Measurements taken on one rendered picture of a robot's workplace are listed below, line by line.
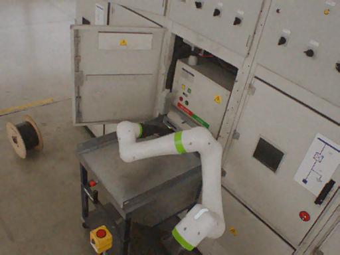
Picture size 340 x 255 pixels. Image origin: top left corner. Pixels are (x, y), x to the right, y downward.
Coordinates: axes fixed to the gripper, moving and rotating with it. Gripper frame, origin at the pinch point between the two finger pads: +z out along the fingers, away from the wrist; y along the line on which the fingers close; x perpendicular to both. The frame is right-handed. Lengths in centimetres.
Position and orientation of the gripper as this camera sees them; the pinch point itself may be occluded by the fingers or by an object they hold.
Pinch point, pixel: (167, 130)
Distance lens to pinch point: 198.9
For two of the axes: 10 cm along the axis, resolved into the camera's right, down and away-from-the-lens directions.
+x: 4.0, -8.5, -3.4
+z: 6.7, 0.1, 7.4
